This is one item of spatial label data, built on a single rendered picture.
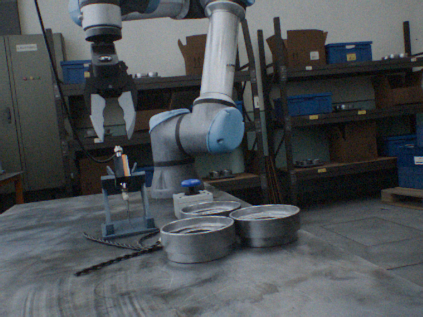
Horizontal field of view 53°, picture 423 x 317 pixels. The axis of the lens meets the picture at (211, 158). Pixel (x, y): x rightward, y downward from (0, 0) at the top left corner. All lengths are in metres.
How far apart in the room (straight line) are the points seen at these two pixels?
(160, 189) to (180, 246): 0.60
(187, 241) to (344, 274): 0.20
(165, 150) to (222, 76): 0.25
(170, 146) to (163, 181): 0.10
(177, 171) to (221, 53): 0.33
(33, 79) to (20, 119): 0.40
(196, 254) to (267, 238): 0.11
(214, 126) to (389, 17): 4.93
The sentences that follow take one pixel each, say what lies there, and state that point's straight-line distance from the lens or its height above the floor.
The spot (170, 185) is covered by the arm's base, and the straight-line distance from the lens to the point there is 1.14.
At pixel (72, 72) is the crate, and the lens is 4.20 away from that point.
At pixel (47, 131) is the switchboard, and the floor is 1.11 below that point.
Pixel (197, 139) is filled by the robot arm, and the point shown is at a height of 0.95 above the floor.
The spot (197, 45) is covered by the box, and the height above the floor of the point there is 1.79.
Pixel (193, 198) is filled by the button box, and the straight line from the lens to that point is 0.84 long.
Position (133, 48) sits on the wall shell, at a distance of 4.75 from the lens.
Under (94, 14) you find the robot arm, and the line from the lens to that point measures 0.87.
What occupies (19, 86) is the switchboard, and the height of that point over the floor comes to 1.56.
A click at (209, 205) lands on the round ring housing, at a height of 0.84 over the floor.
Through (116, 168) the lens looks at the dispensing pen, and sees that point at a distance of 0.83.
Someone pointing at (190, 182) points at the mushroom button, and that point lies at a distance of 0.85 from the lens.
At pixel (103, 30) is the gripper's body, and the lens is 0.86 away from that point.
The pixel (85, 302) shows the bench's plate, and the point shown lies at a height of 0.80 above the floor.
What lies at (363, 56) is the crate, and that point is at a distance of 4.98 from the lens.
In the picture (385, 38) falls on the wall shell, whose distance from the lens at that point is 5.77.
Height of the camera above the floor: 0.97
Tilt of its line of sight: 4 degrees down
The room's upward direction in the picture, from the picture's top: 6 degrees counter-clockwise
